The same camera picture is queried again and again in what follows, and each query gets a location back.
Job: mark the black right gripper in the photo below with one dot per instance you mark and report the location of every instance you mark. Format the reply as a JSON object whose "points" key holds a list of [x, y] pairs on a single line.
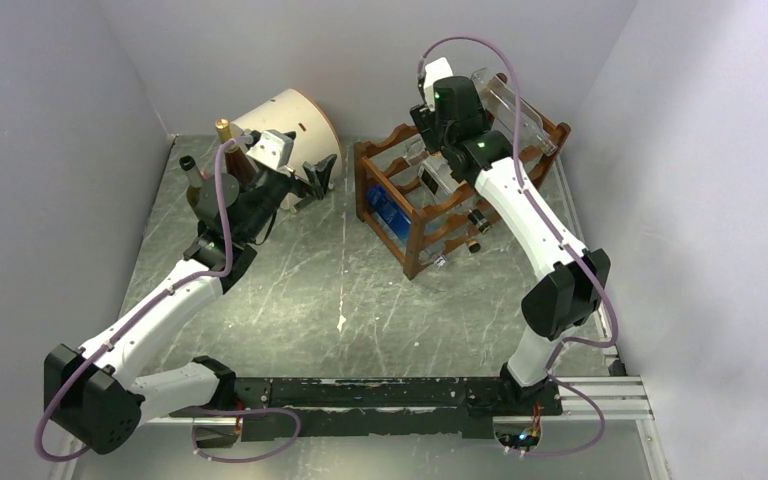
{"points": [[425, 119]]}

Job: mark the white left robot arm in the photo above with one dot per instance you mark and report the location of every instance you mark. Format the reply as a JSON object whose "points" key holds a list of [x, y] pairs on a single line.
{"points": [[97, 392]]}

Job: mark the brown wooden wine rack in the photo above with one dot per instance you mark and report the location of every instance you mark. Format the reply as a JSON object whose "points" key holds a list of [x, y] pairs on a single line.
{"points": [[420, 213]]}

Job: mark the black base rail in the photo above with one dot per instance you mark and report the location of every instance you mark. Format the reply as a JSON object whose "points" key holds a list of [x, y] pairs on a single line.
{"points": [[317, 407]]}

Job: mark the dark wine bottle cream label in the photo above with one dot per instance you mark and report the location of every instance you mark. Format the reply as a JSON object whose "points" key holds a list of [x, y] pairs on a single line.
{"points": [[237, 164]]}

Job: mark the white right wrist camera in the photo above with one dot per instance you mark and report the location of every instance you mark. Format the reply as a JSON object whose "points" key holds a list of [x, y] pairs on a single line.
{"points": [[432, 72]]}

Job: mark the clear bottle in lower rack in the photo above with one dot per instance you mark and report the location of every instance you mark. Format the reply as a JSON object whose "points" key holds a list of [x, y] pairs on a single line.
{"points": [[434, 175]]}

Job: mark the blue bottle in rack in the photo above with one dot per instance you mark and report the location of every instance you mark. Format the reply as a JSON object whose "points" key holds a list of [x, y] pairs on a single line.
{"points": [[391, 214]]}

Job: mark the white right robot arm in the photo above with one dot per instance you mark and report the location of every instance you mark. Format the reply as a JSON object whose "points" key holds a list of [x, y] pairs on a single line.
{"points": [[571, 277]]}

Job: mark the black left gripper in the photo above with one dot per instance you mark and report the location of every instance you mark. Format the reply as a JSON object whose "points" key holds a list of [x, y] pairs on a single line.
{"points": [[297, 184]]}

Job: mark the green wine bottle brown label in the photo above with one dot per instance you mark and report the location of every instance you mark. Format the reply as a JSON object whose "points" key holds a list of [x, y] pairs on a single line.
{"points": [[200, 192]]}

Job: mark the clear empty glass bottle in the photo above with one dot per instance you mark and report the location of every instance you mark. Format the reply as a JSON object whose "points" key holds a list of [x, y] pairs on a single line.
{"points": [[516, 109]]}

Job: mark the cream cylindrical container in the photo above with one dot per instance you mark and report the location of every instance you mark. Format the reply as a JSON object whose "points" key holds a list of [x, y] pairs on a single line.
{"points": [[291, 110]]}

